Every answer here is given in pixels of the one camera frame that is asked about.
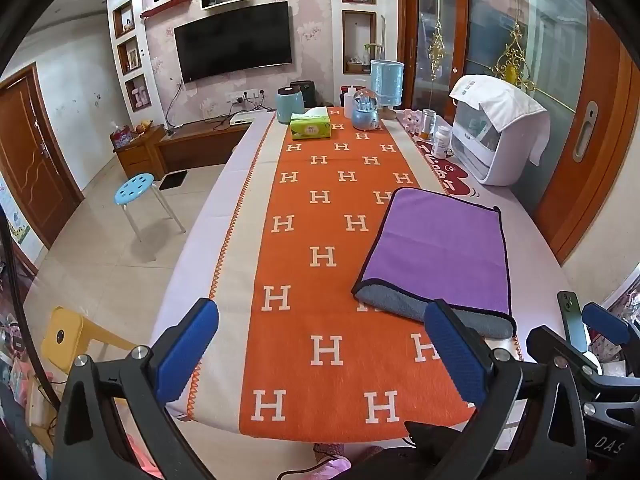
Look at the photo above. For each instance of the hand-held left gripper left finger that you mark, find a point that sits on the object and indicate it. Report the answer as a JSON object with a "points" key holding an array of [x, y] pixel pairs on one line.
{"points": [[187, 347]]}

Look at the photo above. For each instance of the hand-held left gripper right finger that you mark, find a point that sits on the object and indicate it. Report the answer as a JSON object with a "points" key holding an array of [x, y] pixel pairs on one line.
{"points": [[456, 355]]}

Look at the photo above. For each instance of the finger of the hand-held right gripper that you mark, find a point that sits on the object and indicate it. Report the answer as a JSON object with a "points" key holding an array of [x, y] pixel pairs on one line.
{"points": [[550, 347], [606, 322]]}

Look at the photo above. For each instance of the purple towel with grey underside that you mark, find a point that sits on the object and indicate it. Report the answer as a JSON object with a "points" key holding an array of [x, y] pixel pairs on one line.
{"points": [[440, 245]]}

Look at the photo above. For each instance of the dark green smartphone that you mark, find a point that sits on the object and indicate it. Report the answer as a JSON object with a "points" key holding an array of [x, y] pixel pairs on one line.
{"points": [[572, 322]]}

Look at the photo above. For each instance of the yellow plastic stool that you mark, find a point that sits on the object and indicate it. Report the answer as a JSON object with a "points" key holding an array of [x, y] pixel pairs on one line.
{"points": [[62, 335]]}

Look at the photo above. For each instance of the pink cloth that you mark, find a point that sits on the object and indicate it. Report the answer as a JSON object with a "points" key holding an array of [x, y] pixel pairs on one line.
{"points": [[332, 467]]}

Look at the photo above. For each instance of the blue round stool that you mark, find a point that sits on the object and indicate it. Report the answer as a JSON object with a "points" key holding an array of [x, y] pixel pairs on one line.
{"points": [[135, 187]]}

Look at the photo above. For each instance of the pile of colourful packets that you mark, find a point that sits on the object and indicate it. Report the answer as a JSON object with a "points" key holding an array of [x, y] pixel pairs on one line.
{"points": [[20, 385]]}

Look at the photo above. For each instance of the orange letter-print table blanket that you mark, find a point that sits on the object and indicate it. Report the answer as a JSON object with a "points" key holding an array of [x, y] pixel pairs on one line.
{"points": [[320, 220]]}

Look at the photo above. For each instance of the wooden framed glass sliding door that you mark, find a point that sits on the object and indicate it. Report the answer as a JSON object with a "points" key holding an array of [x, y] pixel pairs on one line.
{"points": [[605, 125]]}

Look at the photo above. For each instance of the white countertop cabinet appliance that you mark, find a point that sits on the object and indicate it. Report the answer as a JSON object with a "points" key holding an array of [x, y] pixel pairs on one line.
{"points": [[492, 157]]}

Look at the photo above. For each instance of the wooden side cabinet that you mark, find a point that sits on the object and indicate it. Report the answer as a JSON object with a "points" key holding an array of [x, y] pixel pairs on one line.
{"points": [[137, 155]]}

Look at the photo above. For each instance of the low wooden tv bench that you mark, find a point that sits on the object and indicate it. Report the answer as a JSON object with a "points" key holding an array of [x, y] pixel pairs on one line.
{"points": [[200, 142]]}

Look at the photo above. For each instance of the white pill bottle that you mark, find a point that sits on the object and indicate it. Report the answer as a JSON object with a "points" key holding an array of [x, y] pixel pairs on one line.
{"points": [[442, 142]]}

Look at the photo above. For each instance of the red tissue packet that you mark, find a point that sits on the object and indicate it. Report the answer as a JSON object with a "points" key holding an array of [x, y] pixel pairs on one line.
{"points": [[122, 137]]}

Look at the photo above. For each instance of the fruit bowl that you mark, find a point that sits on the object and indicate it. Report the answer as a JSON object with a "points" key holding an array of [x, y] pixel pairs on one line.
{"points": [[142, 126]]}

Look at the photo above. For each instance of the glass jar with metal lid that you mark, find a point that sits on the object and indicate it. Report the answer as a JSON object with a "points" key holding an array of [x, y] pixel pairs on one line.
{"points": [[429, 125]]}

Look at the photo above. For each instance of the white set-top box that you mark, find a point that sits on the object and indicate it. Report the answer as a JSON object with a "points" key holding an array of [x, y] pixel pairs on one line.
{"points": [[243, 119]]}

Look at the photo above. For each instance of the pink and white figurine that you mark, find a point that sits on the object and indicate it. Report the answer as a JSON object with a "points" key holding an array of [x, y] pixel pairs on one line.
{"points": [[413, 121]]}

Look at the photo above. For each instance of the white towel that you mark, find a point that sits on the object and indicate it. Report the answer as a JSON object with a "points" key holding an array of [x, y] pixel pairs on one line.
{"points": [[505, 105]]}

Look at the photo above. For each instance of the brown wooden door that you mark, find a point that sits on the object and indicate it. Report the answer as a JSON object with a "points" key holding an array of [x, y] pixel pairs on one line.
{"points": [[32, 155]]}

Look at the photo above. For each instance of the green tissue box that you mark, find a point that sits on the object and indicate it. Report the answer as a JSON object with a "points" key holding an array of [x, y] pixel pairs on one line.
{"points": [[311, 126]]}

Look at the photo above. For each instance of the blue globe-shaped holder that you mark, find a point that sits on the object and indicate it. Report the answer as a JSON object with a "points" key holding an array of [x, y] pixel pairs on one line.
{"points": [[366, 116]]}

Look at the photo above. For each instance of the light blue kettle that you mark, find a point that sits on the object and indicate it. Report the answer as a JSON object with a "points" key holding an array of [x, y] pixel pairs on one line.
{"points": [[290, 105]]}

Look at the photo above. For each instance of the light blue cylindrical bin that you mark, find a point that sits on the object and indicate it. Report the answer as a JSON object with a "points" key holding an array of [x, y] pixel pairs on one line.
{"points": [[387, 82]]}

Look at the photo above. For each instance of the black appliance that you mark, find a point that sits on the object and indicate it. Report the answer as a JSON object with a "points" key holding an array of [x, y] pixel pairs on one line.
{"points": [[312, 94]]}

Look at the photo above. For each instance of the black flat-screen television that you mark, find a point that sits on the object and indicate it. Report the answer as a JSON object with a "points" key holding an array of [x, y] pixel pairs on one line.
{"points": [[232, 42]]}

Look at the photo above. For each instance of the wall poster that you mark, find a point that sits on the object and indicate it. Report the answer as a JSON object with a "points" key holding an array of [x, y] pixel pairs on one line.
{"points": [[17, 220]]}

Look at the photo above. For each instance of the wall power sockets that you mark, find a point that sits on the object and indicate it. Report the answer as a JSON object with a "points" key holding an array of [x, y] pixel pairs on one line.
{"points": [[243, 95]]}

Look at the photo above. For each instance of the red wall shelf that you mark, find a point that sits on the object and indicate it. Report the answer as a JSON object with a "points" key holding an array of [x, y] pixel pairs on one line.
{"points": [[165, 6]]}

